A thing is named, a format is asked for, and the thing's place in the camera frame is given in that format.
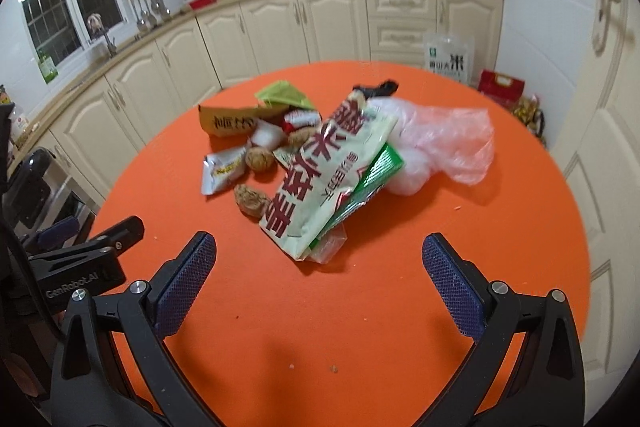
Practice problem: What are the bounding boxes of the green dish soap bottle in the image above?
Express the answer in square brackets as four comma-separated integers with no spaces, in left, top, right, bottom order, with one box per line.
[38,50,58,84]

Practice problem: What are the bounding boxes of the white door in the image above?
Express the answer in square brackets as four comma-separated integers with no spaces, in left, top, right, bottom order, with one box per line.
[551,0,639,417]

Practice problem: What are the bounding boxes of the cardboard box with oil bottles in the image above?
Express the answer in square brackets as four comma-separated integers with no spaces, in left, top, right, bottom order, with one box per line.
[509,95,547,147]

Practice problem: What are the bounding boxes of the black small object on table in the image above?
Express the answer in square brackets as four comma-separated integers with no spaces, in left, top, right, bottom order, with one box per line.
[352,79,399,100]

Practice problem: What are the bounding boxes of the rice bag on floor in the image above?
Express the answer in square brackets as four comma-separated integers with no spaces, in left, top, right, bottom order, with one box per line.
[423,32,475,86]

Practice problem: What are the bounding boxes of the walnut near packet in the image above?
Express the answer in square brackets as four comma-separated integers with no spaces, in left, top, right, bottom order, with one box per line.
[245,146,276,173]

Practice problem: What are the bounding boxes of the yellow snack packet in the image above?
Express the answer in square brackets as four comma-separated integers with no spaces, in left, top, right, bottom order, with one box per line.
[198,104,290,138]

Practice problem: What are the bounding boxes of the glutinous rice flour bag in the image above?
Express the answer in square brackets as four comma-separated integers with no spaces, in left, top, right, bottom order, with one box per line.
[259,91,397,261]

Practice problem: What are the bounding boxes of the white jar on counter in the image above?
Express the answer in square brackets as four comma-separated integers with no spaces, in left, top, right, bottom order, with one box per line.
[10,104,29,144]

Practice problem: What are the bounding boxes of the hanging utensil rack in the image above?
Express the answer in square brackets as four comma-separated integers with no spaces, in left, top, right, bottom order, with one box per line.
[129,0,172,34]

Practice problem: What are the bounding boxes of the round table orange cloth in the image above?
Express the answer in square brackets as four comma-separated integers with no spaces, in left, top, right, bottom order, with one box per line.
[94,62,590,426]

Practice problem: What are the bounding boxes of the green wrapper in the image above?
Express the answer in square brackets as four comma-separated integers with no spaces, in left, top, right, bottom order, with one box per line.
[255,80,316,110]

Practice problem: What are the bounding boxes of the red basin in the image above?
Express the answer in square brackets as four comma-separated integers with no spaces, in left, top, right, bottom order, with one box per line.
[188,0,217,11]

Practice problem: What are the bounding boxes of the door handle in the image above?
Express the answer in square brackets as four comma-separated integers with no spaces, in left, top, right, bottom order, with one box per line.
[591,0,622,56]

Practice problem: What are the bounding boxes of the lower cabinets with counter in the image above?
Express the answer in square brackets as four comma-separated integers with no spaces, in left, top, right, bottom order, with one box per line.
[17,0,504,202]

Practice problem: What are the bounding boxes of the black rice cooker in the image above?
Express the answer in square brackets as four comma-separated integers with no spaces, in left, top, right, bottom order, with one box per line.
[2,147,53,229]

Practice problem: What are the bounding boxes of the sink faucet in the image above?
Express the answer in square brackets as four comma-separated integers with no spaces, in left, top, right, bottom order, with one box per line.
[87,13,117,57]

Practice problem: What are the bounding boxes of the walnut front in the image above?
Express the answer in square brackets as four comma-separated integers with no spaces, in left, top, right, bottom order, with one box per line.
[233,184,271,219]

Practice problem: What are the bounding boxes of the pink translucent plastic bag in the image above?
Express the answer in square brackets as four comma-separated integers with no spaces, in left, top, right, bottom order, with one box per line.
[368,98,495,196]

